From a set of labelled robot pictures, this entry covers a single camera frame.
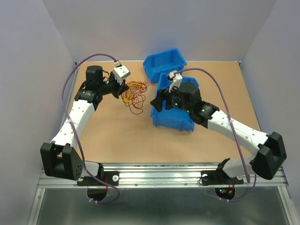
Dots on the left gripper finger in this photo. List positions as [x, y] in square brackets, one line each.
[123, 87]
[116, 94]

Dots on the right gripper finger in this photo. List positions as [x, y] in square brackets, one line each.
[157, 102]
[162, 93]

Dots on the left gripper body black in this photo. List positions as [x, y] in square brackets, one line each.
[112, 85]

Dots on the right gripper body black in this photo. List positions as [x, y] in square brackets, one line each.
[173, 99]

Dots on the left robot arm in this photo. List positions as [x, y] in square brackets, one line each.
[60, 158]

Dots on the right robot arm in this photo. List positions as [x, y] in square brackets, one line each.
[267, 150]

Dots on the blue bin double front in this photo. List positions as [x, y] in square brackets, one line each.
[174, 118]

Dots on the blue bin rear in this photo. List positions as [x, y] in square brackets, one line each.
[163, 62]

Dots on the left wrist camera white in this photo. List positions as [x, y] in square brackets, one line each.
[121, 73]

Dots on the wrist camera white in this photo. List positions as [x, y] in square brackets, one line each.
[175, 79]
[121, 73]

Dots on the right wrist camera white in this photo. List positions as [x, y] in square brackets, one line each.
[175, 79]

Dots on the aluminium rail frame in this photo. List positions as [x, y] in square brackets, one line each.
[160, 169]

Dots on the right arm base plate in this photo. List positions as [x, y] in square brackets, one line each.
[225, 186]

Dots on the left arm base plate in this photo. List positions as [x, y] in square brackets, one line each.
[103, 192]

